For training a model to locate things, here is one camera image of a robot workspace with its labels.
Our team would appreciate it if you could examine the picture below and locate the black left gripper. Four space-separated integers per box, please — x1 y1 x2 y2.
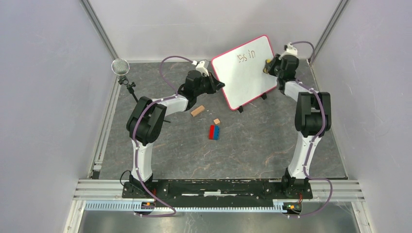
194 71 223 97

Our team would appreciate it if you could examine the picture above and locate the yellow whiteboard eraser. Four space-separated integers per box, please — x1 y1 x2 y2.
263 59 272 73

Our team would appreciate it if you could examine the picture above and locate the pink framed whiteboard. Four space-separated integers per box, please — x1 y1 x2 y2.
211 35 277 111

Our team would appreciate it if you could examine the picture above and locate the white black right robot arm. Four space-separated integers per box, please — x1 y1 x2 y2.
265 54 331 198

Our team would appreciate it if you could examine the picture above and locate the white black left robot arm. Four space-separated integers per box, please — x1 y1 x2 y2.
126 70 225 198

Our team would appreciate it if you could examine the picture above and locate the long wooden block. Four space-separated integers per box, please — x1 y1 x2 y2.
190 105 205 117

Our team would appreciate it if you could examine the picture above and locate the blue toy brick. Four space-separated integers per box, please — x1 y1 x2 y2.
213 125 220 140

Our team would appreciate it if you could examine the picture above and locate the red toy brick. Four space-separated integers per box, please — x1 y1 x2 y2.
208 125 215 140

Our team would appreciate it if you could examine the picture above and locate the aluminium corner profile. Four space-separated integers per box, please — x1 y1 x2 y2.
80 0 119 60
308 0 350 66

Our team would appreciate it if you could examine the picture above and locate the silver mesh microphone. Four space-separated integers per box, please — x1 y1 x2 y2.
111 58 130 76

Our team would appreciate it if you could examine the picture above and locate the left aluminium corner profile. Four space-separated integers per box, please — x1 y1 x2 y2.
80 0 119 60

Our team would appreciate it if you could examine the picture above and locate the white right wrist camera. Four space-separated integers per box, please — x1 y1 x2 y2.
283 43 298 57

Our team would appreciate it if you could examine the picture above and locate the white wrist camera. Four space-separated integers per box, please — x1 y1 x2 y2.
192 59 209 77
283 43 298 57

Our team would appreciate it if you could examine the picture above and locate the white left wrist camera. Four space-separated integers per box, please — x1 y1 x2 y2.
192 59 209 77

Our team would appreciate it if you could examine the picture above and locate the black wire whiteboard stand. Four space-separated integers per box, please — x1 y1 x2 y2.
237 92 267 113

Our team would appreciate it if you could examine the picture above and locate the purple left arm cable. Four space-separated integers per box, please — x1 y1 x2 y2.
132 56 199 218

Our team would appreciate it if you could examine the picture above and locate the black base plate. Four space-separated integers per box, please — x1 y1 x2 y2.
122 179 313 208

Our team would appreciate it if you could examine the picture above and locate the aluminium rail frame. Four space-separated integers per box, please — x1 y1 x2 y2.
73 179 365 213

